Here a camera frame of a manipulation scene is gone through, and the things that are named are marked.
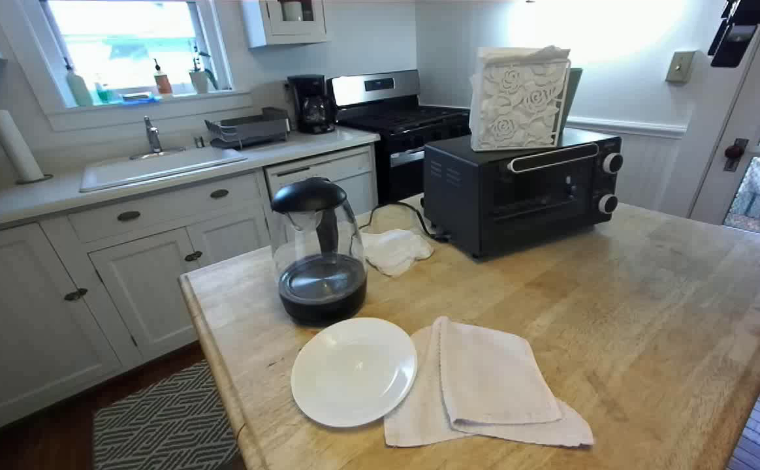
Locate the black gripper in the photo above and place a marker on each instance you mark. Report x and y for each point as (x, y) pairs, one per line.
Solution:
(749, 13)

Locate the white cloth towel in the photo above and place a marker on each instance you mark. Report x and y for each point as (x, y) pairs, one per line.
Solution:
(491, 381)

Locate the black toaster oven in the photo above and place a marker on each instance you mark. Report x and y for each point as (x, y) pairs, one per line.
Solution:
(483, 196)

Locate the white paper towel roll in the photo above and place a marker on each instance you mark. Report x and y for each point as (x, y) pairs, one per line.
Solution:
(15, 145)

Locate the white textured box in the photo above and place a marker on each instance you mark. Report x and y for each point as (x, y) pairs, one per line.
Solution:
(518, 99)

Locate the black and steel stove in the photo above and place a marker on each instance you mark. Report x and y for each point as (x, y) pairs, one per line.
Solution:
(404, 132)

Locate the small crumpled white cloth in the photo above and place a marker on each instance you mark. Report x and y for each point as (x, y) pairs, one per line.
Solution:
(393, 252)

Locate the white dishwasher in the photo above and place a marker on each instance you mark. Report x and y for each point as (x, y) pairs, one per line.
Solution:
(335, 174)

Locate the black coffee maker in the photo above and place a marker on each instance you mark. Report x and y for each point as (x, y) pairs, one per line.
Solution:
(310, 106)

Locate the glass kettle with black lid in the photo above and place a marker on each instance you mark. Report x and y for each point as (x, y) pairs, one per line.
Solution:
(318, 287)

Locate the grey dish rack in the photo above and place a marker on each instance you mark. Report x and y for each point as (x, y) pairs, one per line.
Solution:
(249, 128)

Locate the round white plate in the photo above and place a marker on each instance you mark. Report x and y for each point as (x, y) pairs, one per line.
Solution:
(352, 372)

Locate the white pitcher with brush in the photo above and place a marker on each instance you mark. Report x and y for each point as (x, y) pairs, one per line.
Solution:
(199, 80)

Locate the orange soap bottle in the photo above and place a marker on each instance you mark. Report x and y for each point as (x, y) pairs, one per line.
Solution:
(163, 82)

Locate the white kitchen sink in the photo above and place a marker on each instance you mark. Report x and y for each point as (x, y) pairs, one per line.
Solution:
(159, 167)

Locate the metal faucet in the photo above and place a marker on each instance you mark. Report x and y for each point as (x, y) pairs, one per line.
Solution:
(152, 137)

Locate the kitchen window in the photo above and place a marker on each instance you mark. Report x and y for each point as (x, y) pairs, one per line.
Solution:
(120, 41)

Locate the white soap bottle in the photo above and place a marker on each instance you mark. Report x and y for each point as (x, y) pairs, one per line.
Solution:
(77, 90)

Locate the grey patterned floor mat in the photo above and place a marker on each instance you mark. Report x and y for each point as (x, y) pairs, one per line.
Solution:
(165, 426)

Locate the white base cabinets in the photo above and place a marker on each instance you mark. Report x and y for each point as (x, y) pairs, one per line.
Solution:
(39, 323)

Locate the wall light switch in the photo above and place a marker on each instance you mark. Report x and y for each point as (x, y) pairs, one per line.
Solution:
(680, 67)

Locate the white wall cabinet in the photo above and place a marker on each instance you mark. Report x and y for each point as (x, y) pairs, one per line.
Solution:
(282, 21)

